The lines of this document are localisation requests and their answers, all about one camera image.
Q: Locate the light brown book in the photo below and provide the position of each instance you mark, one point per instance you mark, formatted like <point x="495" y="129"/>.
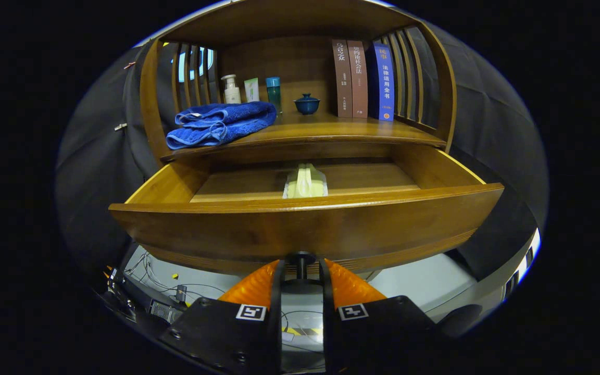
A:
<point x="359" y="78"/>

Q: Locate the black perforated box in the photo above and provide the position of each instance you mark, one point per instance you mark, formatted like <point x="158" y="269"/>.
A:
<point x="164" y="311"/>

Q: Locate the brown wooden cabinet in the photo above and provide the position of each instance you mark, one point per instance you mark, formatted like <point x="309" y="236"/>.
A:
<point x="289" y="57"/>

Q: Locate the white pump bottle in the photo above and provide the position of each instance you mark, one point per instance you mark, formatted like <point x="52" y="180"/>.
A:
<point x="232" y="95"/>

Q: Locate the wooden countertop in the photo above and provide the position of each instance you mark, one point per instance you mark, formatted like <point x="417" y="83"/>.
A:
<point x="341" y="127"/>

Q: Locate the teal capped bottle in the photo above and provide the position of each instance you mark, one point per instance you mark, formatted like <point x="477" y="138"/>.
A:
<point x="273" y="94"/>

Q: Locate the folded blue towel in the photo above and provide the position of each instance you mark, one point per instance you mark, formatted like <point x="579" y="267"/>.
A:
<point x="227" y="122"/>

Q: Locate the brown wooden drawer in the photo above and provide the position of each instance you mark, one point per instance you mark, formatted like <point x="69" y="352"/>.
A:
<point x="305" y="229"/>

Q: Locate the white and green tube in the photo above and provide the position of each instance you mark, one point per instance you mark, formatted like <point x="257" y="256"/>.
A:
<point x="252" y="91"/>

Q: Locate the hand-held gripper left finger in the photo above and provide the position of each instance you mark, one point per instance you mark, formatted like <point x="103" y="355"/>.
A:
<point x="275" y="338"/>

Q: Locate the dark brown book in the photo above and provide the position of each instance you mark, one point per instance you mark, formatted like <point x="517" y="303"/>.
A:
<point x="342" y="78"/>

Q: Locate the blue book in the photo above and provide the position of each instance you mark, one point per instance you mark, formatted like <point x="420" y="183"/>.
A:
<point x="385" y="83"/>

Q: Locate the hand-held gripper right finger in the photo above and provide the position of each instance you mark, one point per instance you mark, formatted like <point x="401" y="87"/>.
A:
<point x="329" y="338"/>

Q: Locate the blue lidded teacup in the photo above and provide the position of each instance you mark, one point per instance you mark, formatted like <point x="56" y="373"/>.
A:
<point x="307" y="105"/>

